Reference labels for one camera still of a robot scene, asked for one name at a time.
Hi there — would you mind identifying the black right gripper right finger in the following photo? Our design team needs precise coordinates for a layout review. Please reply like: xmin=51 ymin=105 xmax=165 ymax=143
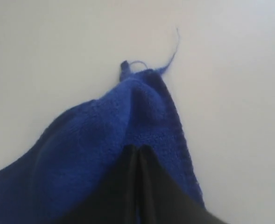
xmin=139 ymin=146 xmax=225 ymax=224

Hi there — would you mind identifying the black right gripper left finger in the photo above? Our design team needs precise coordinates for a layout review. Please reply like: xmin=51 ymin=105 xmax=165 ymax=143
xmin=76 ymin=145 xmax=138 ymax=224

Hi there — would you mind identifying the blue towel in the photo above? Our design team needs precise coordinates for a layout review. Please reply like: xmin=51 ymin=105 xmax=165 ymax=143
xmin=0 ymin=27 xmax=205 ymax=224

